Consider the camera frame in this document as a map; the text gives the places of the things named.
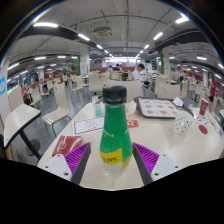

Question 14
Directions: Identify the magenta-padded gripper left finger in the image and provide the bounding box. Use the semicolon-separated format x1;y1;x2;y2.
40;142;92;186

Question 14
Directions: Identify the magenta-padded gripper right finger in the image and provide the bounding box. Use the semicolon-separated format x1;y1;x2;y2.
131;142;184;186

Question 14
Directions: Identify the green drink bottle black cap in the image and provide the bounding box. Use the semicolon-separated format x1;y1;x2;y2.
99;85;134;177

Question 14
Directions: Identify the red paper pouch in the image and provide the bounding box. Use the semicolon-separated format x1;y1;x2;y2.
51;134;84;158

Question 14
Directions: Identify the white printed card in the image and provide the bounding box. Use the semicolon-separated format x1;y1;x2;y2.
72;115;105;136

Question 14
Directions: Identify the white dotted mug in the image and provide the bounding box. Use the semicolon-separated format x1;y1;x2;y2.
173;110;196;135

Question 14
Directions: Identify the printed paper tray liner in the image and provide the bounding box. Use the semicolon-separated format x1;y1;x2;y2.
138;98;188;118

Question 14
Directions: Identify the clear food bag with fries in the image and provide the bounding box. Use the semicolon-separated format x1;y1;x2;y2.
124;99;138;119

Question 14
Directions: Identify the small clear sanitizer bottle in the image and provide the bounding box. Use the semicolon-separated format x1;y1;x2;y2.
93;99;103;118

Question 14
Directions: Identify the group of beige chairs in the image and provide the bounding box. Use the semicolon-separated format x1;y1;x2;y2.
8;73;224;128

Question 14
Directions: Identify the flat round red coaster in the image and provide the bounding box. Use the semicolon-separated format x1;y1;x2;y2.
198;124;209;135

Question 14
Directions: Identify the crumpled white napkin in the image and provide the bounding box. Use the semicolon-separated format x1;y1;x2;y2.
172;96;185;108

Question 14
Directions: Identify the white neighbouring table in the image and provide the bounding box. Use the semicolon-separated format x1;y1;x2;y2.
3;103;43;161

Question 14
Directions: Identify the colourful sticker sheet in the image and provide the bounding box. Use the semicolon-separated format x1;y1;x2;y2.
193;113;223;136

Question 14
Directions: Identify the red paper cup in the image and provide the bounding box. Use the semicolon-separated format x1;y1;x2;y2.
198;97;210;117

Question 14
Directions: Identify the ceiling air conditioner unit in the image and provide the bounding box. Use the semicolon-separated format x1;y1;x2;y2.
92;25;113;38

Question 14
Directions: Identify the group of ceiling lights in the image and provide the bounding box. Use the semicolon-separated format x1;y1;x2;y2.
6;13;224;81

